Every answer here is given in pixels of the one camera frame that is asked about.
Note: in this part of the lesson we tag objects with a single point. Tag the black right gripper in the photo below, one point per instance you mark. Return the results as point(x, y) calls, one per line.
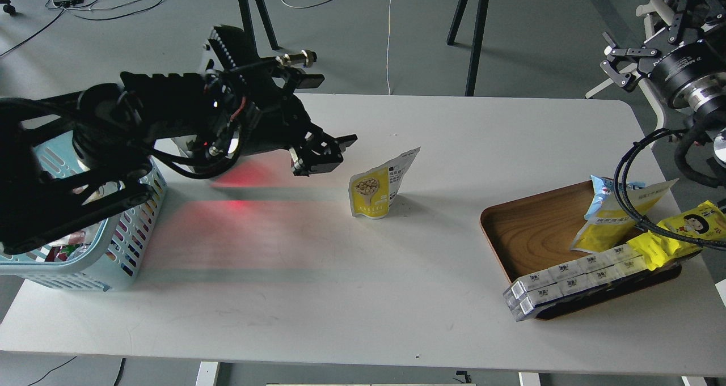
point(692, 75)

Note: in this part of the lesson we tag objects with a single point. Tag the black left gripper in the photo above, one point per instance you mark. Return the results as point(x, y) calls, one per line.
point(289, 127)

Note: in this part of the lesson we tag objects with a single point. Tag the yellow white snack pouch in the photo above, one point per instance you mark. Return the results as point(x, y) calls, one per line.
point(371, 193)

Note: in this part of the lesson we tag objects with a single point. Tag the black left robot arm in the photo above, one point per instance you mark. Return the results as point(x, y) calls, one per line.
point(74, 160)

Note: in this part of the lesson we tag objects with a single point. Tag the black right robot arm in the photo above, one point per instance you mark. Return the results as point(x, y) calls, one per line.
point(704, 126)

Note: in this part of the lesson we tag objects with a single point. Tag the bright yellow snack bag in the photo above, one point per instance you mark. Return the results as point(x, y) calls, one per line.
point(703, 223)

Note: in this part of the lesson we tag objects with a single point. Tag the yellow blue snack pouch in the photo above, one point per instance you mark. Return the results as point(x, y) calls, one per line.
point(606, 222)

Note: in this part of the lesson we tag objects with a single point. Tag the white boxed snack pack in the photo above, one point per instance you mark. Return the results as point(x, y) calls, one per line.
point(572, 281)

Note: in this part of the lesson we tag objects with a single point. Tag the light blue plastic basket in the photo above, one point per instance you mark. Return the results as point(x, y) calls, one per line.
point(115, 258)

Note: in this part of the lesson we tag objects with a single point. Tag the red white snack bag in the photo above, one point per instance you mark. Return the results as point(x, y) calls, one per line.
point(72, 246)

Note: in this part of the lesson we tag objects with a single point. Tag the black barcode scanner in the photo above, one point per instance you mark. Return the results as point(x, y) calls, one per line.
point(209, 158)

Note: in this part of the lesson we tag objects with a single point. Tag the brown wooden tray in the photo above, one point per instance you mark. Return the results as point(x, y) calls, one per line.
point(534, 233)

